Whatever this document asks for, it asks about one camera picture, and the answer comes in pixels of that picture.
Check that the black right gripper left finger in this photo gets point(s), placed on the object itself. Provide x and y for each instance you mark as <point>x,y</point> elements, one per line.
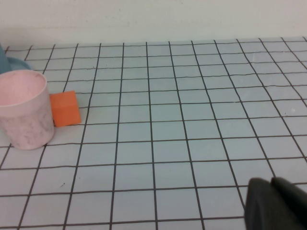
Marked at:
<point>260,206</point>

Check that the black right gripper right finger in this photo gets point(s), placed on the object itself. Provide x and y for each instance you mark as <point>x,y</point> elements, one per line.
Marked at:
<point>293,208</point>

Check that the pink marbled plastic cup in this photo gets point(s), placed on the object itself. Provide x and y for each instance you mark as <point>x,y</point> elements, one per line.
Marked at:
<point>26,112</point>

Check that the blue cup stand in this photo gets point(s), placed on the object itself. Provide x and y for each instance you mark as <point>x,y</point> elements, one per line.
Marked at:
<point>14,64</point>

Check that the grid pattern tablecloth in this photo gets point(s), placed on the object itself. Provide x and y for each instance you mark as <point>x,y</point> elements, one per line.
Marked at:
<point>168,134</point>

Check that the orange foam cube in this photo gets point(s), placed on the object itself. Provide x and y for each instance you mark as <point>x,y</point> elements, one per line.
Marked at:
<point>66,111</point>

